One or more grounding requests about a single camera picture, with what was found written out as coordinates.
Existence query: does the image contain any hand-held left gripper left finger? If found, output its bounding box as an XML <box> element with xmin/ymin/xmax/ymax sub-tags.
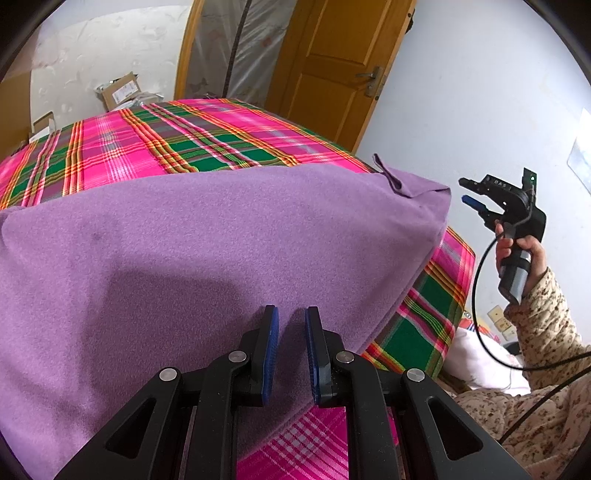
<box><xmin>54</xmin><ymin>305</ymin><xmax>281</xmax><ymax>480</ymax></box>

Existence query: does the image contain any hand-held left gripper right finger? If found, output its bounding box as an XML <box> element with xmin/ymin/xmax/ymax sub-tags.
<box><xmin>305</xmin><ymin>305</ymin><xmax>532</xmax><ymax>480</ymax></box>

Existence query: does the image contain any purple fleece garment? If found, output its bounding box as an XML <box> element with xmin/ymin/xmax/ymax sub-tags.
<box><xmin>0</xmin><ymin>154</ymin><xmax>452</xmax><ymax>480</ymax></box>

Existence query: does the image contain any person's right hand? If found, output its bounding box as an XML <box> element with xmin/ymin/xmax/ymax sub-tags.
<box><xmin>495</xmin><ymin>220</ymin><xmax>550</xmax><ymax>303</ymax></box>

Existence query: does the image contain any wooden door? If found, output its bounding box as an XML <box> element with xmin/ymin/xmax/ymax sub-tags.
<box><xmin>268</xmin><ymin>0</ymin><xmax>416</xmax><ymax>153</ymax></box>

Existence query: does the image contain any person's floral clothing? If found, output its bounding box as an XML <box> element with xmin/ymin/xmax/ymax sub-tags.
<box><xmin>455</xmin><ymin>388</ymin><xmax>591</xmax><ymax>472</ymax></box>

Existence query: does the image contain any pink green plaid bed sheet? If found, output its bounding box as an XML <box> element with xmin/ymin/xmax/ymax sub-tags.
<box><xmin>0</xmin><ymin>98</ymin><xmax>476</xmax><ymax>480</ymax></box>

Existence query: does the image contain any plastic-wrapped grey mattress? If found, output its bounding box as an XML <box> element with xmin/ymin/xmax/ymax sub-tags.
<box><xmin>187</xmin><ymin>0</ymin><xmax>296</xmax><ymax>109</ymax></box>

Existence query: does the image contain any open brown cardboard box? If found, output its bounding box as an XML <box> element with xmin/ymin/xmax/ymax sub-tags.
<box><xmin>95</xmin><ymin>71</ymin><xmax>141</xmax><ymax>112</ymax></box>

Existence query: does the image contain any white cardboard box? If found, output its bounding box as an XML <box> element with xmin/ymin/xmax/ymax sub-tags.
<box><xmin>28</xmin><ymin>112</ymin><xmax>57</xmax><ymax>144</ymax></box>

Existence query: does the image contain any wooden wardrobe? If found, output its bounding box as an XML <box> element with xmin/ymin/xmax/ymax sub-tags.
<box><xmin>0</xmin><ymin>60</ymin><xmax>33</xmax><ymax>158</ymax></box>

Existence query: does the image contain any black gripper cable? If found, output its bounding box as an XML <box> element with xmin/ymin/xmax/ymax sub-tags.
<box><xmin>471</xmin><ymin>231</ymin><xmax>591</xmax><ymax>444</ymax></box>

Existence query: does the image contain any beige wall socket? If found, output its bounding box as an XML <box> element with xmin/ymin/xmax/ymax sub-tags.
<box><xmin>487</xmin><ymin>305</ymin><xmax>515</xmax><ymax>335</ymax></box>

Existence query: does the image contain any metal door handle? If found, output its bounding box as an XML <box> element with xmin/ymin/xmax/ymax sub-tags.
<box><xmin>355</xmin><ymin>66</ymin><xmax>386</xmax><ymax>97</ymax></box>

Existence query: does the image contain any wooden door frame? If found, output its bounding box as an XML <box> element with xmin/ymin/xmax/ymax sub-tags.
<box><xmin>173</xmin><ymin>0</ymin><xmax>206</xmax><ymax>100</ymax></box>

